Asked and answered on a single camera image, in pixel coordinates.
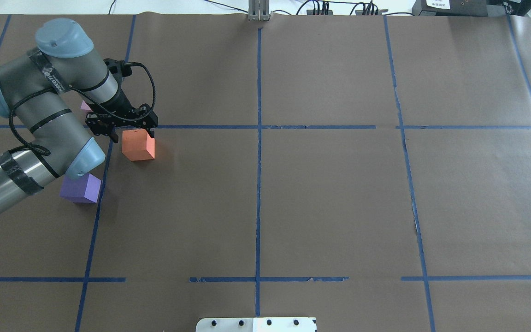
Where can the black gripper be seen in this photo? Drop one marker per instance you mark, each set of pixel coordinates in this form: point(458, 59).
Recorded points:
point(121, 103)

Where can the orange foam block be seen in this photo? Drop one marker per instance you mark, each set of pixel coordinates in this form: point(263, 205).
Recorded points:
point(137, 145)

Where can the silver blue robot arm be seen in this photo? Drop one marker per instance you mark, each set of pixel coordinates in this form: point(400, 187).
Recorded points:
point(57, 98)

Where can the pink foam block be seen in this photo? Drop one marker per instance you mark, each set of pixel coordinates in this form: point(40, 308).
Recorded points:
point(85, 107)

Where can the purple foam block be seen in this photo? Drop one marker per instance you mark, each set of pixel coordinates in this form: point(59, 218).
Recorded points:
point(84, 189)

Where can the black computer box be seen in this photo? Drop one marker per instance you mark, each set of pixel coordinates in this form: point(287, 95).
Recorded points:
point(471, 8)

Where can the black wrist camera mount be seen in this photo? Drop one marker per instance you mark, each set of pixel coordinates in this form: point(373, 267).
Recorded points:
point(119, 69)

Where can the aluminium frame post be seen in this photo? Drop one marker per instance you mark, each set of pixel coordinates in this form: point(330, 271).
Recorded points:
point(259, 10)

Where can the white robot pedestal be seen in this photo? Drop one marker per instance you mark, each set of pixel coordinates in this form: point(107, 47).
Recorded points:
point(257, 324)

